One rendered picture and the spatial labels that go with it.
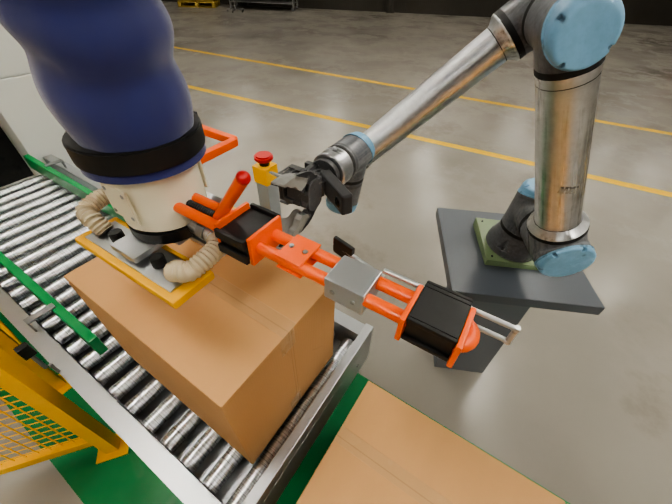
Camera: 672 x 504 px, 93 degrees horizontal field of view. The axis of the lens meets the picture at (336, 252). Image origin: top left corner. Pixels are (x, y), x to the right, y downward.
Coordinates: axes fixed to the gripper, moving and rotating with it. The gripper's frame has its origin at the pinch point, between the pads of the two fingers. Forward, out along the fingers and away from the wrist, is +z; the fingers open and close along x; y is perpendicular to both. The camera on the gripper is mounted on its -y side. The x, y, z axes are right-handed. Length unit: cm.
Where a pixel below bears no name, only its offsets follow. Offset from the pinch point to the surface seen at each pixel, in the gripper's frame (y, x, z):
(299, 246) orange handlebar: -8.5, 1.2, 4.8
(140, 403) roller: 37, -68, 32
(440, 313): -32.9, 2.1, 6.0
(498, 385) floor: -70, -121, -71
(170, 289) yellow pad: 13.1, -10.8, 17.9
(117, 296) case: 38, -27, 21
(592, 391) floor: -111, -121, -94
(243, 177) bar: 0.5, 11.8, 6.0
